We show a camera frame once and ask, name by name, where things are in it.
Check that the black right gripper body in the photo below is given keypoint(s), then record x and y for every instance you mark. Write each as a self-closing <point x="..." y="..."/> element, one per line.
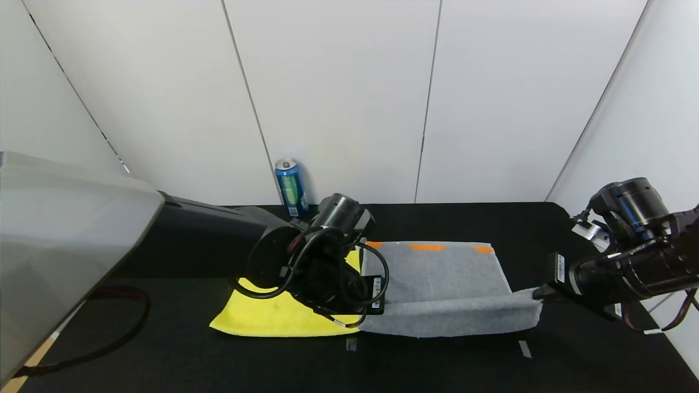
<point x="561" y="271"/>

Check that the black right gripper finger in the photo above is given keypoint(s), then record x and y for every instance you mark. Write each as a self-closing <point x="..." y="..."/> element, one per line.
<point x="543" y="292"/>

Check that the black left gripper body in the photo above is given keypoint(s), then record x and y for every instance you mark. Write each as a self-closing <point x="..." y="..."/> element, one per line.
<point x="375" y="295"/>

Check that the grey towel with orange marks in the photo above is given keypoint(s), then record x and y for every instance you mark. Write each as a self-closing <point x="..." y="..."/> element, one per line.
<point x="437" y="273"/>

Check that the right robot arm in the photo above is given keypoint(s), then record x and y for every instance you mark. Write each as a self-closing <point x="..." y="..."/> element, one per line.
<point x="644" y="273"/>

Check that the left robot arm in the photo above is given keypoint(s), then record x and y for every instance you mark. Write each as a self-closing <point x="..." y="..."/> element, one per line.
<point x="65" y="234"/>

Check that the yellow towel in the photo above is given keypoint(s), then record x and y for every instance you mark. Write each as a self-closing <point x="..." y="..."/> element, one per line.
<point x="262" y="316"/>

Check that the clear tape marker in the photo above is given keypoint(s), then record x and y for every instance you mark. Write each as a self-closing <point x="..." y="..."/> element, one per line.
<point x="351" y="344"/>
<point x="525" y="349"/>

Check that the blue and green drink can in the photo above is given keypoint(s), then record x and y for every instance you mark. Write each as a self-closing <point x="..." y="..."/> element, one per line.
<point x="292" y="188"/>

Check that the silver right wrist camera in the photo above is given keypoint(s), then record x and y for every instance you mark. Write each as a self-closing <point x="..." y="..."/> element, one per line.
<point x="590" y="232"/>

